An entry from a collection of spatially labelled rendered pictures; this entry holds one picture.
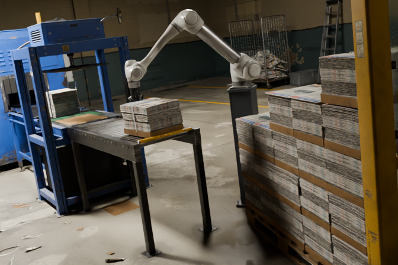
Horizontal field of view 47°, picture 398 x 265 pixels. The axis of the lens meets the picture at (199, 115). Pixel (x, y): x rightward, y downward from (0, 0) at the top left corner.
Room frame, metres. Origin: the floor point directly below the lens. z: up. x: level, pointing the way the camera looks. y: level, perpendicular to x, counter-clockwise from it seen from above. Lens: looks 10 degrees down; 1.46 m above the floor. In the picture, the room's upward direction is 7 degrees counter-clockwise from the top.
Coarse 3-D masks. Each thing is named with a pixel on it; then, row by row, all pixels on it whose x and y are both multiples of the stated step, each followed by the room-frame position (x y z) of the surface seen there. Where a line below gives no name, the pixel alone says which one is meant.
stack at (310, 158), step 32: (256, 128) 2.96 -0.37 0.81; (256, 160) 3.01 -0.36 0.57; (288, 160) 2.57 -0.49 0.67; (320, 160) 2.24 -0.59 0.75; (256, 192) 3.08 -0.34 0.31; (288, 192) 2.61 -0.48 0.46; (320, 192) 2.26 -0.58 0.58; (256, 224) 3.17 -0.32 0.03; (288, 224) 2.65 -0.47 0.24; (288, 256) 2.68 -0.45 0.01
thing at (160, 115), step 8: (144, 104) 3.20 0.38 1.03; (152, 104) 3.15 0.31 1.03; (160, 104) 3.13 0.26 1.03; (168, 104) 3.17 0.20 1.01; (176, 104) 3.21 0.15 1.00; (136, 112) 3.17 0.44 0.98; (144, 112) 3.09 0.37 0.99; (152, 112) 3.09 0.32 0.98; (160, 112) 3.12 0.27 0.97; (168, 112) 3.16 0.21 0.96; (176, 112) 3.20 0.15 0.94; (144, 120) 3.10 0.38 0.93; (152, 120) 3.08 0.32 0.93; (160, 120) 3.11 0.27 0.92; (168, 120) 3.16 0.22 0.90; (176, 120) 3.20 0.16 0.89; (144, 128) 3.13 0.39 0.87; (152, 128) 3.07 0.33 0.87; (160, 128) 3.11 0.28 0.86
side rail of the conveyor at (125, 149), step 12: (72, 132) 3.94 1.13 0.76; (84, 132) 3.69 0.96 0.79; (96, 132) 3.58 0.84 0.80; (84, 144) 3.73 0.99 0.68; (96, 144) 3.51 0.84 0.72; (108, 144) 3.30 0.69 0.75; (120, 144) 3.12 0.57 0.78; (132, 144) 2.98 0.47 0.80; (120, 156) 3.15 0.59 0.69; (132, 156) 2.98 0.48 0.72
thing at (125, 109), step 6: (132, 102) 3.39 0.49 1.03; (138, 102) 3.34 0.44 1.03; (144, 102) 3.32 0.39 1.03; (120, 108) 3.35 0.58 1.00; (126, 108) 3.28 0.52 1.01; (126, 114) 3.30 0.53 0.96; (126, 120) 3.32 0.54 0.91; (132, 120) 3.24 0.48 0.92; (126, 126) 3.33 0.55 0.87; (132, 126) 3.26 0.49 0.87
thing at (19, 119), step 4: (32, 108) 5.91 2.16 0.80; (36, 108) 5.84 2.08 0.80; (8, 112) 5.83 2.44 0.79; (12, 112) 5.77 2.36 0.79; (16, 112) 5.75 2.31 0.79; (32, 112) 5.46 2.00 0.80; (36, 112) 5.41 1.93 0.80; (8, 116) 5.86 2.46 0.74; (12, 116) 5.73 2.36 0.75; (16, 116) 5.69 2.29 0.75; (20, 116) 5.31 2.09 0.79; (36, 116) 5.08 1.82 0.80; (64, 116) 4.81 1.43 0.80; (12, 120) 5.69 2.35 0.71; (16, 120) 5.65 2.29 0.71; (20, 120) 5.54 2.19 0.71; (36, 120) 4.79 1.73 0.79; (36, 124) 4.92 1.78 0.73; (36, 128) 4.78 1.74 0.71; (40, 128) 4.74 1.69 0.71
